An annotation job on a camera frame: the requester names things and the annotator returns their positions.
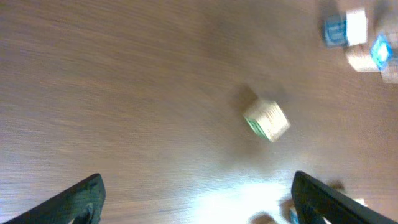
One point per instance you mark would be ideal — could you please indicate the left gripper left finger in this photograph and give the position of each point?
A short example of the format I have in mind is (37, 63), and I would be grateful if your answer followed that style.
(80, 203)

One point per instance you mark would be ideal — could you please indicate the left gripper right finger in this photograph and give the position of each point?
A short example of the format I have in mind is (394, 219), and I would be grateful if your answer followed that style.
(309, 192)

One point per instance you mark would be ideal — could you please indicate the blue sided wooden block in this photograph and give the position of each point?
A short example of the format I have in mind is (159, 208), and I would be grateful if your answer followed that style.
(293, 217)

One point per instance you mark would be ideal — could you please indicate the green sided block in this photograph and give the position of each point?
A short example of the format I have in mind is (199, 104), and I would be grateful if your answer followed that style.
(266, 119)

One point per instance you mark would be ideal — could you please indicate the blue number five block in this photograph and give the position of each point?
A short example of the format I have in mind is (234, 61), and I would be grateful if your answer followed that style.
(370, 58)

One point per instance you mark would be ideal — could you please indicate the blue letter L block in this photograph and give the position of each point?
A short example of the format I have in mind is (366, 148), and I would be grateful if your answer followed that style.
(345, 30)

